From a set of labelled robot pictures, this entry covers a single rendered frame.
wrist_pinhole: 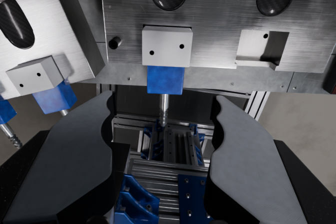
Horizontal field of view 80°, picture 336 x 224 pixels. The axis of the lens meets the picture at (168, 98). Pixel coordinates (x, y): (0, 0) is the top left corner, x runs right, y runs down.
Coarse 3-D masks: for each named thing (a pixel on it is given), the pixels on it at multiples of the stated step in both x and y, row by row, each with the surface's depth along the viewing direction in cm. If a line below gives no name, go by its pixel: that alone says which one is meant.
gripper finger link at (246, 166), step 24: (216, 96) 12; (216, 120) 10; (240, 120) 10; (216, 144) 10; (240, 144) 8; (264, 144) 8; (216, 168) 7; (240, 168) 7; (264, 168) 7; (216, 192) 6; (240, 192) 6; (264, 192) 6; (288, 192) 6; (216, 216) 7; (240, 216) 6; (264, 216) 6; (288, 216) 6
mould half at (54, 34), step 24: (24, 0) 24; (48, 0) 24; (72, 0) 27; (48, 24) 25; (72, 24) 26; (0, 48) 27; (48, 48) 27; (72, 48) 27; (96, 48) 31; (0, 72) 28; (72, 72) 28; (96, 72) 30; (0, 96) 30
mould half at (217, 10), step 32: (128, 0) 21; (192, 0) 21; (224, 0) 21; (320, 0) 21; (128, 32) 22; (224, 32) 22; (320, 32) 22; (192, 64) 24; (224, 64) 24; (288, 64) 24; (320, 64) 24
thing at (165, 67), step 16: (144, 32) 20; (160, 32) 20; (176, 32) 20; (192, 32) 20; (144, 48) 20; (160, 48) 20; (176, 48) 20; (144, 64) 21; (160, 64) 21; (176, 64) 21; (160, 80) 23; (176, 80) 23; (160, 96) 26; (160, 112) 27
